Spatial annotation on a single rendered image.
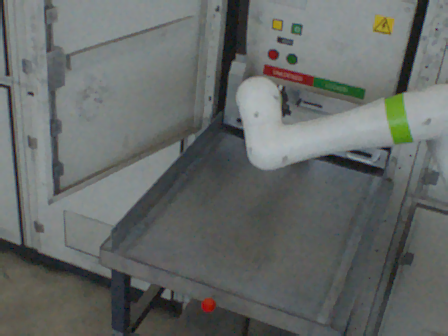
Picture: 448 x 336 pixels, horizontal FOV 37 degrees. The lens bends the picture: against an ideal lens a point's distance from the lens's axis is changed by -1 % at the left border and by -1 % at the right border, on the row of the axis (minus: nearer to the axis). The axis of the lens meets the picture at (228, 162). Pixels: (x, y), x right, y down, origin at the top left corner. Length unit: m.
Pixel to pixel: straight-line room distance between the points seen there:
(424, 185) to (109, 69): 0.97
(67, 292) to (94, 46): 1.32
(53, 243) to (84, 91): 1.14
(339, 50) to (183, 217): 0.67
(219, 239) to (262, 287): 0.20
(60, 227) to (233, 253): 1.19
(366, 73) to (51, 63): 0.90
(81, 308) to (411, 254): 1.30
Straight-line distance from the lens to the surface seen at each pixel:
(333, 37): 1.99
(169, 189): 1.89
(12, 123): 2.64
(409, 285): 2.28
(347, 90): 2.03
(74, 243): 2.76
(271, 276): 1.64
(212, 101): 2.15
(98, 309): 2.73
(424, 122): 1.55
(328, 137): 1.60
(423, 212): 2.11
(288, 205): 1.89
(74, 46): 1.73
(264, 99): 1.64
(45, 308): 2.76
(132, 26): 1.85
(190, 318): 2.46
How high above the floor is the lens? 1.92
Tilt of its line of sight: 32 degrees down
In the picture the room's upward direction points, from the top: 6 degrees clockwise
